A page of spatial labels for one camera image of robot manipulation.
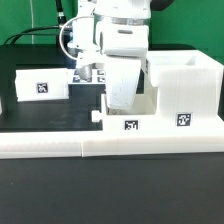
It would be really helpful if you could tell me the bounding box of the white drawer with tag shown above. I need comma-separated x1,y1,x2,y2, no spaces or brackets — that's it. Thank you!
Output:
91,89,161,132

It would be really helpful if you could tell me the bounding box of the white tag sheet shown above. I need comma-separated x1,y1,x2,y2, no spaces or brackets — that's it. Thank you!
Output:
67,69,105,85

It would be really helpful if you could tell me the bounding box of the white cable loop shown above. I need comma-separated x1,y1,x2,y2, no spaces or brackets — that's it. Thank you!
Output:
59,15,98,63

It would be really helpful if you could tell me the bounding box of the white drawer at back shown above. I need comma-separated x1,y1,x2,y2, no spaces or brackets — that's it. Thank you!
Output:
15,68,69,102

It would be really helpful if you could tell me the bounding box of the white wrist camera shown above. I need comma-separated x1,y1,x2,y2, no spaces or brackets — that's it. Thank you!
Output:
76,51,102,79

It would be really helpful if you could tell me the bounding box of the white drawer cabinet box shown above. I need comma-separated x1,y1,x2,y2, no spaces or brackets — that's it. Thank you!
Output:
146,50,223,127

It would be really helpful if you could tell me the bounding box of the white L-shaped fence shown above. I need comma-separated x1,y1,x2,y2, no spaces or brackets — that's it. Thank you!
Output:
0,129,224,159

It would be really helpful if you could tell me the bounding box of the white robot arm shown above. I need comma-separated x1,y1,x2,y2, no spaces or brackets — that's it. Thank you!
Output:
69,0,175,110

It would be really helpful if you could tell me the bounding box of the black cable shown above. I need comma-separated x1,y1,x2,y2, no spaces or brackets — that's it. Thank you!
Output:
3,0,73,46

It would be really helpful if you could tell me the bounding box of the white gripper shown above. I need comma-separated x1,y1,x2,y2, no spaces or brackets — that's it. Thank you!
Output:
105,56,141,109

